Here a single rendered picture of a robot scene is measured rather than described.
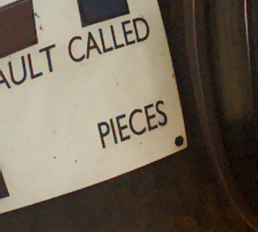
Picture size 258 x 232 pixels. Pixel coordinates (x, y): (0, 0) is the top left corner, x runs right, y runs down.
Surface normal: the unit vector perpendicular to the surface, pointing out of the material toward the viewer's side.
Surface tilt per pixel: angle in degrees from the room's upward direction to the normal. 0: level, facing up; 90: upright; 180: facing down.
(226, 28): 76
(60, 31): 90
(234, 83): 87
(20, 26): 90
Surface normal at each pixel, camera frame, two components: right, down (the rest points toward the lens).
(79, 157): 0.51, 0.13
